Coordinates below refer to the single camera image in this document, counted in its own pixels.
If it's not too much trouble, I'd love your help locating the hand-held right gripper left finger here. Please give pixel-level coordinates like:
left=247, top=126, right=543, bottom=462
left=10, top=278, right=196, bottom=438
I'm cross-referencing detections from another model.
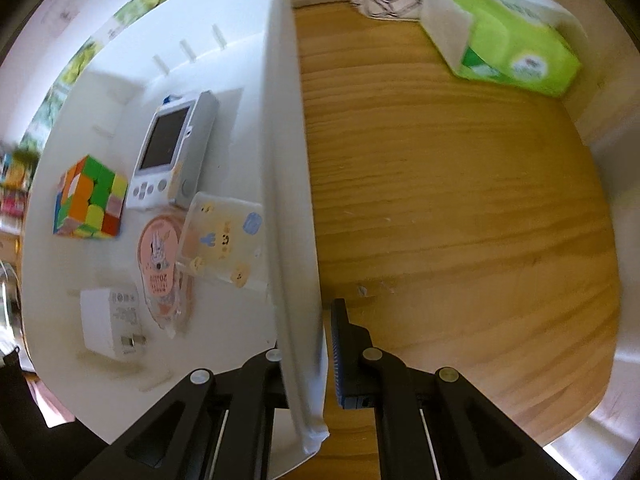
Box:
left=75, top=347, right=291, bottom=480

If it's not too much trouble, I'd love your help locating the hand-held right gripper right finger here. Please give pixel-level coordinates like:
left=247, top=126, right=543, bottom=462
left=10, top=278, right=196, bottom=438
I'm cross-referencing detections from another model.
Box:
left=330, top=298, right=571, bottom=480

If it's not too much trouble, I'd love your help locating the pink round packet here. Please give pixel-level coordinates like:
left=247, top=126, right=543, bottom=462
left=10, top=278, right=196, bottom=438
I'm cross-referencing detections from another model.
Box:
left=136, top=212, right=196, bottom=339

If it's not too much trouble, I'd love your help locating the white power adapter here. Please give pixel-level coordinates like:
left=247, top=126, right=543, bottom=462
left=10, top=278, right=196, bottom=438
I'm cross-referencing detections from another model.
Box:
left=80, top=287, right=148, bottom=362

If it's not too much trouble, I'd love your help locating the multicoloured puzzle cube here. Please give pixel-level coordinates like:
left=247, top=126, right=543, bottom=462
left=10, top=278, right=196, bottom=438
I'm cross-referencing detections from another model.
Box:
left=52, top=154, right=129, bottom=239

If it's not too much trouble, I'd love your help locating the white toy camera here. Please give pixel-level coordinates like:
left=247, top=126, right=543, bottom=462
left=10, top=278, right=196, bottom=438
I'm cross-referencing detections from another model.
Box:
left=125, top=91, right=219, bottom=211

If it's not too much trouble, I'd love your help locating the white storage bin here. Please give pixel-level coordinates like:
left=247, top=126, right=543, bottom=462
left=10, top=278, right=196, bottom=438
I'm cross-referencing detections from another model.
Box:
left=20, top=0, right=331, bottom=480

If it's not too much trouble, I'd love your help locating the pink snack packet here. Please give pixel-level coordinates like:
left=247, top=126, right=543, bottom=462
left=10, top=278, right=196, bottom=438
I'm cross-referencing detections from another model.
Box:
left=0, top=152, right=36, bottom=231

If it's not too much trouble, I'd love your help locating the green tissue pack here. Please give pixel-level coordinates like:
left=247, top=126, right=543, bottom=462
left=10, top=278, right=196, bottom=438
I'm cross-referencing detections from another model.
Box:
left=419, top=0, right=583, bottom=98

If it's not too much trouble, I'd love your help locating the green grape printed carton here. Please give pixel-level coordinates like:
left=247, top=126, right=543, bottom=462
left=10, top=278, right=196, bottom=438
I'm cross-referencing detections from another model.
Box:
left=20, top=0, right=211, bottom=146

